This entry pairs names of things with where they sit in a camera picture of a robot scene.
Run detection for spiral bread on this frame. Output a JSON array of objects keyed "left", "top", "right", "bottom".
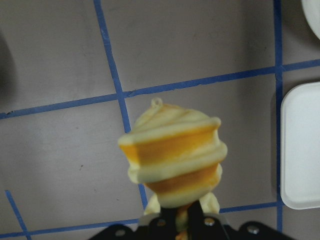
[{"left": 118, "top": 98, "right": 228, "bottom": 240}]

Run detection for cream tray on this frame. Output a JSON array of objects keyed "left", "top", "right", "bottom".
[{"left": 280, "top": 82, "right": 320, "bottom": 210}]

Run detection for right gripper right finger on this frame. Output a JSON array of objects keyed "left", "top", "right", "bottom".
[{"left": 187, "top": 201, "right": 230, "bottom": 240}]

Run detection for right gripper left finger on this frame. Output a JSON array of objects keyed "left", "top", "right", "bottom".
[{"left": 139, "top": 207, "right": 178, "bottom": 240}]

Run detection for white plate with lemon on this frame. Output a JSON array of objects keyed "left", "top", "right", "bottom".
[{"left": 301, "top": 0, "right": 320, "bottom": 39}]

